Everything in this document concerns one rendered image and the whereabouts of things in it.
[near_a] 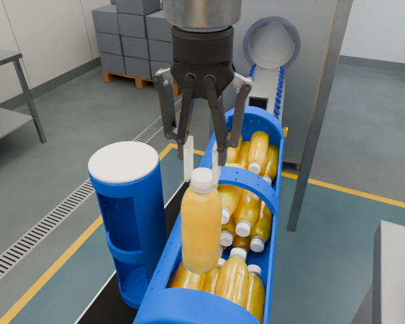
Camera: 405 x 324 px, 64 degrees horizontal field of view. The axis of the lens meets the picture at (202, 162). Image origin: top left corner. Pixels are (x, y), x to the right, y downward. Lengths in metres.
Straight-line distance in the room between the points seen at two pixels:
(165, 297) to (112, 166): 0.74
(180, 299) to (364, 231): 2.13
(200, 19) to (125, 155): 1.04
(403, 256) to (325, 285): 1.24
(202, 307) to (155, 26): 3.75
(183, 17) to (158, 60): 3.91
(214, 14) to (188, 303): 0.50
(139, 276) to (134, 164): 0.88
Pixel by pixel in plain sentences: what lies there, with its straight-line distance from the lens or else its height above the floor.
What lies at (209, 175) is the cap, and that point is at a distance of 0.52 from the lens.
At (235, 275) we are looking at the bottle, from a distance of 0.78.
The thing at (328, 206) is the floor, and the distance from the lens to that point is 2.76.
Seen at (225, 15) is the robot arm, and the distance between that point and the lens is 0.38.
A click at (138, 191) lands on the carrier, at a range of 1.27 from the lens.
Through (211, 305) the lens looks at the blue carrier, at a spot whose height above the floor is 1.23.
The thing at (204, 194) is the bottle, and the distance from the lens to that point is 0.52.
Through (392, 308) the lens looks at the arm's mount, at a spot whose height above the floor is 1.07.
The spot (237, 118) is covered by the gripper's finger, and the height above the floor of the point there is 1.59.
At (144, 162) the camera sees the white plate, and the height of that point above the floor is 1.04.
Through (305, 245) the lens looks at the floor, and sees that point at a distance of 2.43.
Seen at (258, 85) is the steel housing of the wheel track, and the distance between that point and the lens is 2.26.
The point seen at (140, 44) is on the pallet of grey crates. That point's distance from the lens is 4.36.
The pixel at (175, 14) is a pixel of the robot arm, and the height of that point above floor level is 1.72.
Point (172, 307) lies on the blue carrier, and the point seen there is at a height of 1.23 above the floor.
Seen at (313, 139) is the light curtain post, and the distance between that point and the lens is 1.99.
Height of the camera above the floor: 1.80
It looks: 36 degrees down
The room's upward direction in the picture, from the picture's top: straight up
